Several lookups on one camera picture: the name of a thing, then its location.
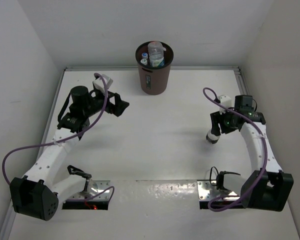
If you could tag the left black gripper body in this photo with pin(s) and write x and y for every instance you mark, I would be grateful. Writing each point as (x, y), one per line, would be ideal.
(96, 104)

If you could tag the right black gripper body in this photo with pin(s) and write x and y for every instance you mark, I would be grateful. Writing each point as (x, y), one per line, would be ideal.
(226, 126)

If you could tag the small black-cap clear bottle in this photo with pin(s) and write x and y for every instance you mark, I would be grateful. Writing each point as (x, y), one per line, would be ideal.
(212, 138)

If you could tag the blue-label clear water bottle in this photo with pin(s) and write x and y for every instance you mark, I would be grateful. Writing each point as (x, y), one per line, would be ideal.
(156, 54)

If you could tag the green-label clear water bottle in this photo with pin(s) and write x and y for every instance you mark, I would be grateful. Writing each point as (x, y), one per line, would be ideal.
(144, 61)

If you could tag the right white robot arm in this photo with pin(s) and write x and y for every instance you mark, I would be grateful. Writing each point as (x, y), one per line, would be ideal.
(268, 187)

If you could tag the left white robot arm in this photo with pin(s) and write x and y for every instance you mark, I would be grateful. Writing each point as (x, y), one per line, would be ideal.
(35, 194)

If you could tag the brown plastic waste bin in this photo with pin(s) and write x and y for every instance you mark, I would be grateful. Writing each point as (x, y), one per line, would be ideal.
(154, 80)

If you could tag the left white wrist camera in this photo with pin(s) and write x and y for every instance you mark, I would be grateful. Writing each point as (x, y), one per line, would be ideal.
(102, 82)

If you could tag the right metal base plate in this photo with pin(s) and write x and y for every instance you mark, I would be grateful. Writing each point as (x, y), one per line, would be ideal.
(207, 191)

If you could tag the metal base plate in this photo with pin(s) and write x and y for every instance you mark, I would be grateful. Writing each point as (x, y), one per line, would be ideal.
(97, 190)
(207, 191)

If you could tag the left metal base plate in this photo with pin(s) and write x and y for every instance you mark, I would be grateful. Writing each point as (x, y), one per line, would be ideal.
(97, 190)

